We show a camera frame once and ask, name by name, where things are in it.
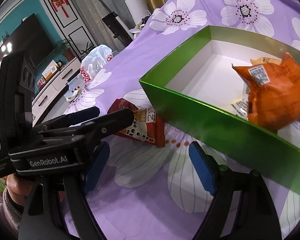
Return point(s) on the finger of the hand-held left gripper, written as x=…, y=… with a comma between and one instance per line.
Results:
x=115, y=121
x=85, y=112

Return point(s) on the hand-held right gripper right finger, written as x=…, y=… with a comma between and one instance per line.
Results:
x=202, y=172

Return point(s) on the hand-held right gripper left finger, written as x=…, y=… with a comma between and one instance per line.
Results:
x=97, y=167

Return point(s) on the red brown snack packet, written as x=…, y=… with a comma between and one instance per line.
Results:
x=145, y=127

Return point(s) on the green cardboard box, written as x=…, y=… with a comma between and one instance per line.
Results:
x=215, y=130

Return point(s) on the pale snack packet orange print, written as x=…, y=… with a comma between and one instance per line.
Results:
x=241, y=106

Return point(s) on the tan cracker packet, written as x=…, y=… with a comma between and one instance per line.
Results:
x=265, y=60

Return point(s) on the person's left forearm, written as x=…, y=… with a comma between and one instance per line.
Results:
x=5, y=212

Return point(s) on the person's left hand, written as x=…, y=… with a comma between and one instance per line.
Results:
x=17, y=190

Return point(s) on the white television cabinet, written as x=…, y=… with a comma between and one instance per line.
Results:
x=57, y=87

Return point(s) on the small red box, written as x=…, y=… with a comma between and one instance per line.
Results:
x=41, y=81

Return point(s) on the yellow box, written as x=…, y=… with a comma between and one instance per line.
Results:
x=50, y=70

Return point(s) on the white plastic bag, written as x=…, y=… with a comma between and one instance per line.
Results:
x=97, y=57

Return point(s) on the purple floral tablecloth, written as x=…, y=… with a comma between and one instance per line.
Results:
x=140, y=205

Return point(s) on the potted green plant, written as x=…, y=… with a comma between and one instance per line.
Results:
x=67, y=52
x=86, y=51

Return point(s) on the black flat television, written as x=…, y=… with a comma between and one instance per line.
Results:
x=37, y=40

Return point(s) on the black upright vacuum cleaner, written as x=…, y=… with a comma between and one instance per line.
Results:
x=115, y=25

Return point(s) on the white cylinder appliance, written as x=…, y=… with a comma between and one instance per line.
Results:
x=135, y=10

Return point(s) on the red knot wall ornament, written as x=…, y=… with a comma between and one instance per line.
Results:
x=58, y=1

